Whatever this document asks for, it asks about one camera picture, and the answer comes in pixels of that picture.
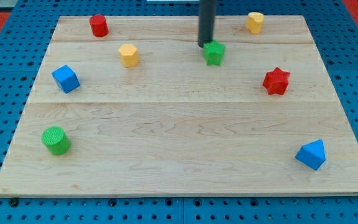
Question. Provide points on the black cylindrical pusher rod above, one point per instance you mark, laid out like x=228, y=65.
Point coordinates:
x=207, y=12

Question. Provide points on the blue triangular prism block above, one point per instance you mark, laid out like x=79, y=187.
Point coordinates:
x=312, y=154

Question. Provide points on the green cylinder block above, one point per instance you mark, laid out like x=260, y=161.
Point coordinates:
x=55, y=140

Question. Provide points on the blue cube block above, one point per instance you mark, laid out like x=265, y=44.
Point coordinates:
x=66, y=79

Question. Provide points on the light wooden board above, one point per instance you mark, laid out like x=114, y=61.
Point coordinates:
x=173, y=126

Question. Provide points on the red cylinder block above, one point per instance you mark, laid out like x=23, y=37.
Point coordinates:
x=98, y=24

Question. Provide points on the yellow hexagon block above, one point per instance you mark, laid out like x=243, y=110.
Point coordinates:
x=129, y=55

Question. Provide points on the red star block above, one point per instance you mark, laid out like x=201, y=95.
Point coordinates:
x=276, y=81

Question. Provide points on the yellow heart block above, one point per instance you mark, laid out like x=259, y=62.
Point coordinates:
x=255, y=22

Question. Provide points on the green star block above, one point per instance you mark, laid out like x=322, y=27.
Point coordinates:
x=214, y=52

